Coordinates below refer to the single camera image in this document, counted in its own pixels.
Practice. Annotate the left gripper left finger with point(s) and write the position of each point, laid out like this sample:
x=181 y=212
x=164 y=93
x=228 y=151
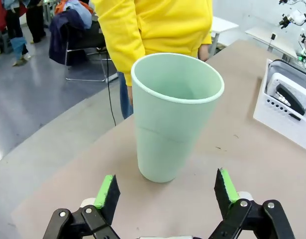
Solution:
x=103 y=199

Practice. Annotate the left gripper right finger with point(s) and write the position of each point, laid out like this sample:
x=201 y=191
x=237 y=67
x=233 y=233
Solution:
x=227 y=196

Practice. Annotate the white tape dispenser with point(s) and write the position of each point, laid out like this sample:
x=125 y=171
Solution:
x=297 y=87

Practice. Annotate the dark brown stapler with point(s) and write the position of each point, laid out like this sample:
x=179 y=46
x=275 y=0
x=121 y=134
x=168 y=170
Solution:
x=292 y=99

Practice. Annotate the white perforated plastic basket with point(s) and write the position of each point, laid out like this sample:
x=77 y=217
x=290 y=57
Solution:
x=274 y=119

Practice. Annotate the person's left hand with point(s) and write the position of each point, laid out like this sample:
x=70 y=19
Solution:
x=203 y=52

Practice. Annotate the small black power adapter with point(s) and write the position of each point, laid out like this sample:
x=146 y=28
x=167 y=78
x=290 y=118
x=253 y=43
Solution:
x=273 y=36

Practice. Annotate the light green plastic cup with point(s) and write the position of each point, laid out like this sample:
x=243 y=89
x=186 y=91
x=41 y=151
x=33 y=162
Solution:
x=167 y=124

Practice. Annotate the person in yellow hoodie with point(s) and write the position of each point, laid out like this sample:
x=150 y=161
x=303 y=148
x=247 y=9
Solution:
x=155 y=25

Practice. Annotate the black metal chair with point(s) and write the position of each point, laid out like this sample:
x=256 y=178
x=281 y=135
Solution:
x=90 y=37

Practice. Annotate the dark blue jacket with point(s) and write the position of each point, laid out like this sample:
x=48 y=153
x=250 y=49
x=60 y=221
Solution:
x=60 y=39

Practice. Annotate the background person in jeans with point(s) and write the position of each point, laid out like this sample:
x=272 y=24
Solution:
x=16 y=37

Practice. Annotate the background person black trousers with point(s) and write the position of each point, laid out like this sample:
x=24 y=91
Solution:
x=35 y=20

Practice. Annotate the pile of colourful clothes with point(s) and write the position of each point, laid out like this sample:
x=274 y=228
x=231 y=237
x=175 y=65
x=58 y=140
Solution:
x=73 y=10

